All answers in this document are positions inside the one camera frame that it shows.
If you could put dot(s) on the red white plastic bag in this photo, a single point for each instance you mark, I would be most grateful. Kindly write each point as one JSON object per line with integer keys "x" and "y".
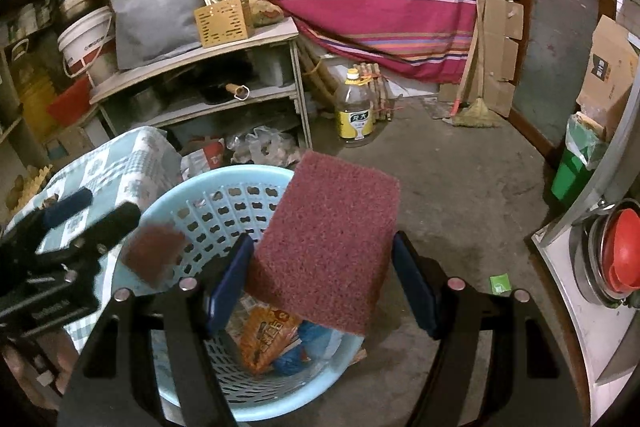
{"x": 210, "y": 154}

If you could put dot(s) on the patterned plastic bag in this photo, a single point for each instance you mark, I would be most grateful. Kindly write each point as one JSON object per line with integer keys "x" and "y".
{"x": 265, "y": 9}

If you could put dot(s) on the white plastic bucket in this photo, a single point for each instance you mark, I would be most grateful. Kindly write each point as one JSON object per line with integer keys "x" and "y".
{"x": 85, "y": 42}

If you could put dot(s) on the grey shelf cabinet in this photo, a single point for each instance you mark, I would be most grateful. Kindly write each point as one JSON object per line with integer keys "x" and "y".
{"x": 210, "y": 54}

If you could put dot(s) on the large maroon scouring pad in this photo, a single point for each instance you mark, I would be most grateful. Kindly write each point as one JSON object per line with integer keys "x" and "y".
{"x": 325, "y": 237}

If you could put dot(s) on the green white checked tablecloth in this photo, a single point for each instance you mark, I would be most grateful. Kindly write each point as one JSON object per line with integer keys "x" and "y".
{"x": 125, "y": 162}

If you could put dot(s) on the orange snack wrapper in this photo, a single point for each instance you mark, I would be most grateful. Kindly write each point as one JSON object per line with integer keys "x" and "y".
{"x": 265, "y": 337}

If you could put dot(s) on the bamboo pole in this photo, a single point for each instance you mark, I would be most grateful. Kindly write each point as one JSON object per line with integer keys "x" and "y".
{"x": 320, "y": 77}

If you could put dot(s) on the green waste bin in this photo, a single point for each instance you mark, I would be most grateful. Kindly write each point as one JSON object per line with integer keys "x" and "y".
{"x": 570, "y": 177}

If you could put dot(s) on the red plastic basin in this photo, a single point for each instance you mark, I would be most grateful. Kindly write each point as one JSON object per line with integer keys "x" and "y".
{"x": 70, "y": 102}

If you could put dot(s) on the wooden rolling pin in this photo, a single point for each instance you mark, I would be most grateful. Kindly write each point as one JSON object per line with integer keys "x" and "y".
{"x": 237, "y": 91}

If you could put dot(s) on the clear plastic bag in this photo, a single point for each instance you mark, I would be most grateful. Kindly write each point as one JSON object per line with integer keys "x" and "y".
{"x": 265, "y": 147}

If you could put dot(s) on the bundle of wooden sticks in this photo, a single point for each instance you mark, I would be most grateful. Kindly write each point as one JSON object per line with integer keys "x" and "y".
{"x": 382, "y": 97}

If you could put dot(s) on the small maroon scouring pad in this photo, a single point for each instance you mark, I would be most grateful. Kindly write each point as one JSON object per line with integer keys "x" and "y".
{"x": 152, "y": 252}

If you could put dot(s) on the green paper scrap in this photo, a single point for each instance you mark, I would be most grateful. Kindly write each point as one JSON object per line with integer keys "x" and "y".
{"x": 500, "y": 284}

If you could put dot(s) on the straw broom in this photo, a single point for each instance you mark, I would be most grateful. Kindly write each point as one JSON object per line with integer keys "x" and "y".
{"x": 475, "y": 116}

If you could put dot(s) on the grey cushion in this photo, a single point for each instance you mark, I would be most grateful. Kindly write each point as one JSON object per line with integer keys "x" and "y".
{"x": 155, "y": 17}

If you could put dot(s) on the plastic oil bottle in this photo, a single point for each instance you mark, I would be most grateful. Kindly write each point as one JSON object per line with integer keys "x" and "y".
{"x": 354, "y": 117}

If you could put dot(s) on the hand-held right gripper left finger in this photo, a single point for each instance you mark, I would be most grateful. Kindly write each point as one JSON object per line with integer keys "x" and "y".
{"x": 227, "y": 292}

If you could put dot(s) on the blue plastic bag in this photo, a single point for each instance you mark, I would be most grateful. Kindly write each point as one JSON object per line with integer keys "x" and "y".
{"x": 310, "y": 342}

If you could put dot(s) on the light blue plastic basket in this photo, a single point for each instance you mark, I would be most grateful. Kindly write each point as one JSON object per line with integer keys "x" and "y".
{"x": 200, "y": 207}

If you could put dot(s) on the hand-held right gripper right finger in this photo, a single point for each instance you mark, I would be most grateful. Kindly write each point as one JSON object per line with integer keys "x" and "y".
{"x": 417, "y": 292}

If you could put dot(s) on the brown cardboard box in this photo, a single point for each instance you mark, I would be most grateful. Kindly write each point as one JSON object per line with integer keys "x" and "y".
{"x": 607, "y": 72}

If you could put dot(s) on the red plastic bowl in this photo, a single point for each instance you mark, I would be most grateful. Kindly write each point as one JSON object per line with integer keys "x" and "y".
{"x": 625, "y": 252}

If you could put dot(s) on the wooden utensil holder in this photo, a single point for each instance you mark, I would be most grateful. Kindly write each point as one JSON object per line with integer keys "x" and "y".
{"x": 220, "y": 27}

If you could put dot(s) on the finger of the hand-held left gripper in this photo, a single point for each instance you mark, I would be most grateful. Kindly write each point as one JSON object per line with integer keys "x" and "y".
{"x": 110, "y": 219}
{"x": 67, "y": 207}

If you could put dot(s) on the yellow oil jug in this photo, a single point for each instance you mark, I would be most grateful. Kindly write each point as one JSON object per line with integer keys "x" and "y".
{"x": 35, "y": 102}

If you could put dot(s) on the person's left hand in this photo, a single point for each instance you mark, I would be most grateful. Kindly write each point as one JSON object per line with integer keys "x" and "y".
{"x": 65, "y": 357}

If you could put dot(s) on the cardboard egg tray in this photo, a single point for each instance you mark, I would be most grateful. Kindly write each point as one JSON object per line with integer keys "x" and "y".
{"x": 30, "y": 187}

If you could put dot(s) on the cardboard sheets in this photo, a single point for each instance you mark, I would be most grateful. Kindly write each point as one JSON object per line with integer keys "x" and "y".
{"x": 500, "y": 32}

